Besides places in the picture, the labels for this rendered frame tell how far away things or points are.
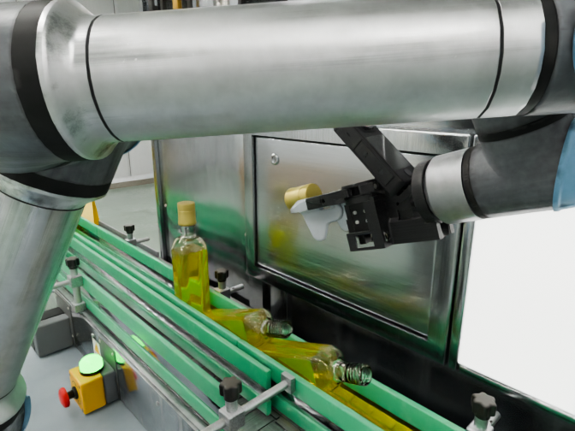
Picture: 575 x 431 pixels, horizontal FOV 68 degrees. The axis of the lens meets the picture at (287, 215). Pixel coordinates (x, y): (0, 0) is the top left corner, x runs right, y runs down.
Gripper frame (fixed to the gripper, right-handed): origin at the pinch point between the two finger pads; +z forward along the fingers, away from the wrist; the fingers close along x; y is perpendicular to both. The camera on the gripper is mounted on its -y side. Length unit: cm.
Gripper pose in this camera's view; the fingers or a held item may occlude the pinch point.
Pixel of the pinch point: (306, 202)
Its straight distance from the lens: 61.5
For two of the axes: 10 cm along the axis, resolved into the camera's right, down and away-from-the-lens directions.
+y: 2.4, 9.7, 0.4
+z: -6.7, 1.4, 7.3
